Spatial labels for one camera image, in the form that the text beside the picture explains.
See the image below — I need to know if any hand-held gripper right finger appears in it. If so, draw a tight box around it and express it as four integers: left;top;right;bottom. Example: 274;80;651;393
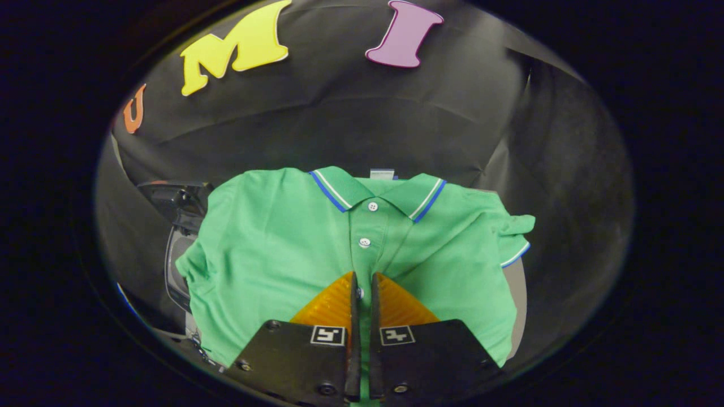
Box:
369;272;502;405

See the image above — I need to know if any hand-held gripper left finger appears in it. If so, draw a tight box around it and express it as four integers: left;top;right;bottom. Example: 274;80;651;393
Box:
225;271;363;406

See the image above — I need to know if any beige cabinet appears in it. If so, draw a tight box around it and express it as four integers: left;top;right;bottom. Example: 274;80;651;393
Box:
501;259;528;362

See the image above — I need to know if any dark washing machine lid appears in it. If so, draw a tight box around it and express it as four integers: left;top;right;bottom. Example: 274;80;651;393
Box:
137;181;214;235

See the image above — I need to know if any green polo shirt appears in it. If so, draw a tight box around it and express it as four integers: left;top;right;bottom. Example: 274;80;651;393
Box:
175;166;536;405

